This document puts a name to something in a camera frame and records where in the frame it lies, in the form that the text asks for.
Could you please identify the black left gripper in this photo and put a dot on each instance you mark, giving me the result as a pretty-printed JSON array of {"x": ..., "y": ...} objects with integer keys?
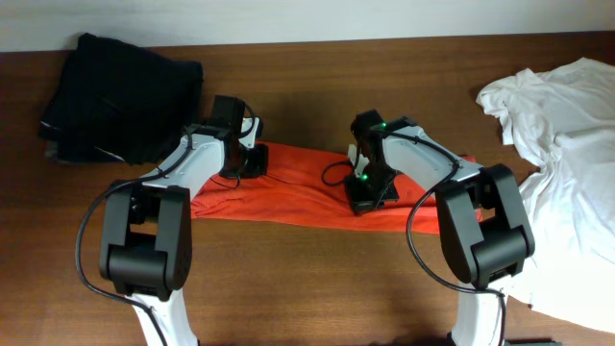
[{"x": 252, "y": 163}]

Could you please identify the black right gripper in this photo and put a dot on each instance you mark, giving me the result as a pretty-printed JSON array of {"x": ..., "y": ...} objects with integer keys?
[{"x": 372, "y": 195}]

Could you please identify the red soccer t-shirt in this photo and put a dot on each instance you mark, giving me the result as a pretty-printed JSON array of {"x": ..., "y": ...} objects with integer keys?
[{"x": 292, "y": 192}]

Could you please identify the white t-shirt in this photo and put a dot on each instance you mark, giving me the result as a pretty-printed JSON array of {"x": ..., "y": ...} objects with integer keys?
[{"x": 562, "y": 122}]

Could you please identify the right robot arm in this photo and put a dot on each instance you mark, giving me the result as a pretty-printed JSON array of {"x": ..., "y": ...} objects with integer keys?
[{"x": 484, "y": 229}]

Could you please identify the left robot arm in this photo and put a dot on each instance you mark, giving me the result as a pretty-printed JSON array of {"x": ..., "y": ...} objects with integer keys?
[{"x": 146, "y": 245}]

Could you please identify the folded black garment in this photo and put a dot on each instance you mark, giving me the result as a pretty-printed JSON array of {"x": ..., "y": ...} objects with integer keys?
[{"x": 119, "y": 102}]

